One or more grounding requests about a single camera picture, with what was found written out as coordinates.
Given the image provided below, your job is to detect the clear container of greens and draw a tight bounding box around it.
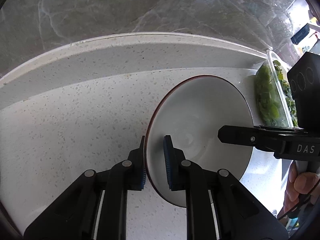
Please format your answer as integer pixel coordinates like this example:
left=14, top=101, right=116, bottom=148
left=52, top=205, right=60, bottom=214
left=254, top=50, right=298, bottom=128

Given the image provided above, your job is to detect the white bowl dark rim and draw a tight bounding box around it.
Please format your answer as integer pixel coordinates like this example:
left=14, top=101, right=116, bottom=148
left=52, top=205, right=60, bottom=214
left=144, top=75, right=253, bottom=207

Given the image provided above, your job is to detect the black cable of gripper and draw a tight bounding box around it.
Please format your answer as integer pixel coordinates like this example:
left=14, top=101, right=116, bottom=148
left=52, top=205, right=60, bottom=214
left=276, top=192, right=320, bottom=221

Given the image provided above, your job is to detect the person's right hand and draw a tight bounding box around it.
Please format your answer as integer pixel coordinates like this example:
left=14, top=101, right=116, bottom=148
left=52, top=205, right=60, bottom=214
left=283, top=162, right=319, bottom=212

